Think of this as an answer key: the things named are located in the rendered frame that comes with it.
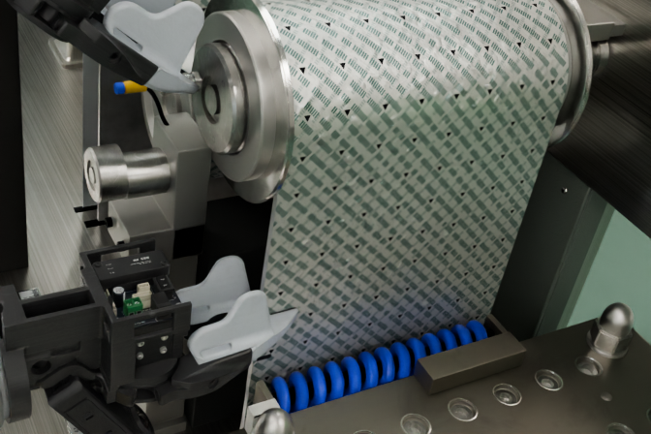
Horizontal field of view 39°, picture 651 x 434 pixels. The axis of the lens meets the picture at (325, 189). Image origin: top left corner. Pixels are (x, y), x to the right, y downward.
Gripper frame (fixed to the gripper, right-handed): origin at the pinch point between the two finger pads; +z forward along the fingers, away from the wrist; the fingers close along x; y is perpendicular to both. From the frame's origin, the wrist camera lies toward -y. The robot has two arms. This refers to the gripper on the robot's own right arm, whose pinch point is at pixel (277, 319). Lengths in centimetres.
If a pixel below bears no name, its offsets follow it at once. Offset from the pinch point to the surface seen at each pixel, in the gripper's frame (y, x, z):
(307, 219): 9.3, -0.2, 1.0
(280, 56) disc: 21.4, 1.3, -2.0
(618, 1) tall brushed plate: 20.8, 5.1, 30.4
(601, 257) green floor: -109, 91, 164
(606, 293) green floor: -109, 78, 154
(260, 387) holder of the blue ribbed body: -5.2, -1.5, -1.5
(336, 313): -0.8, -0.3, 5.1
